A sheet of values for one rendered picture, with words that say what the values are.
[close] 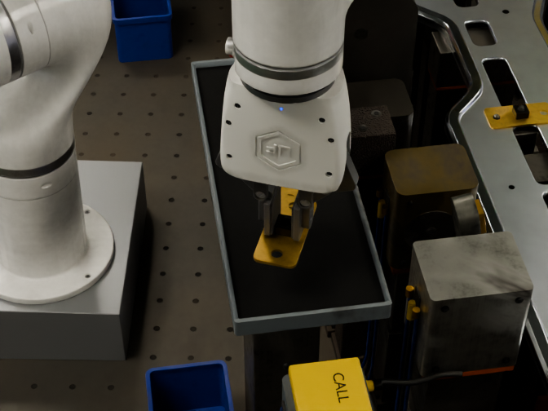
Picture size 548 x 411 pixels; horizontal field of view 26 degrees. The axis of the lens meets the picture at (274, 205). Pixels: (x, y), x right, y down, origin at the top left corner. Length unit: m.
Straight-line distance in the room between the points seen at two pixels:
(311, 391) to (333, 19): 0.31
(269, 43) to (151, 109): 1.11
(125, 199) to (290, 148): 0.76
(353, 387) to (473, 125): 0.57
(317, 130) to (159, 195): 0.91
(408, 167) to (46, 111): 0.43
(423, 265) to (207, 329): 0.54
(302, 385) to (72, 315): 0.60
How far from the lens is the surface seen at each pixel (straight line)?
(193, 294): 1.66
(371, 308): 1.03
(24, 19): 1.32
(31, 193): 1.46
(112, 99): 1.99
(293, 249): 1.02
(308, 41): 0.86
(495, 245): 1.18
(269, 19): 0.84
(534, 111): 1.51
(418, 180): 1.27
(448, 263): 1.15
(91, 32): 1.37
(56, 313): 1.54
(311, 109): 0.90
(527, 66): 1.58
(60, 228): 1.51
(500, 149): 1.45
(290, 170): 0.95
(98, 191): 1.69
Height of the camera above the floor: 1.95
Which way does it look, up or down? 44 degrees down
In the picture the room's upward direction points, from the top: straight up
